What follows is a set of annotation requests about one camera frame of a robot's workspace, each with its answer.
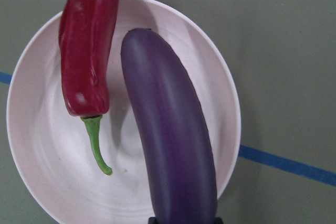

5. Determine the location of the red chili pepper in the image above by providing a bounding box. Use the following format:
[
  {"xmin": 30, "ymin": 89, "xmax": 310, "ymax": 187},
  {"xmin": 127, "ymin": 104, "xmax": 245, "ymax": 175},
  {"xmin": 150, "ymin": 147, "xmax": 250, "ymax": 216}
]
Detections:
[{"xmin": 58, "ymin": 0, "xmax": 119, "ymax": 175}]

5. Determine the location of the purple eggplant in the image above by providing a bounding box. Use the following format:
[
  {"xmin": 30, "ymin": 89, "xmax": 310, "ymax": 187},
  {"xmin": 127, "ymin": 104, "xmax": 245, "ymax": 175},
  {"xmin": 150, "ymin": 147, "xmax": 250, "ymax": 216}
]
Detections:
[{"xmin": 121, "ymin": 28, "xmax": 217, "ymax": 223}]

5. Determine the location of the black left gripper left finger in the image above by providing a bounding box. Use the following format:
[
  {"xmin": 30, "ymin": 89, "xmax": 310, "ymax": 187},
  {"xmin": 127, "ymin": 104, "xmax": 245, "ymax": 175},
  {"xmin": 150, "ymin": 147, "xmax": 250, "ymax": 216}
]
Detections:
[{"xmin": 148, "ymin": 217, "xmax": 158, "ymax": 224}]

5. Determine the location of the pink plate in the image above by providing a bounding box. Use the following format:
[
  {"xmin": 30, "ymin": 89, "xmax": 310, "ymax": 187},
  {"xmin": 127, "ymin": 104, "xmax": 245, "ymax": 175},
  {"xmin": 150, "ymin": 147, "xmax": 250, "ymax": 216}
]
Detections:
[{"xmin": 6, "ymin": 0, "xmax": 241, "ymax": 223}]

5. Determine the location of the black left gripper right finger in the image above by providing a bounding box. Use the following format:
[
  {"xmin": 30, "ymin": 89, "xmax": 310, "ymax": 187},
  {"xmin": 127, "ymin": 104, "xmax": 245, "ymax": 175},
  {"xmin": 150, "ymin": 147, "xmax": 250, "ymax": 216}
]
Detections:
[{"xmin": 216, "ymin": 217, "xmax": 223, "ymax": 224}]

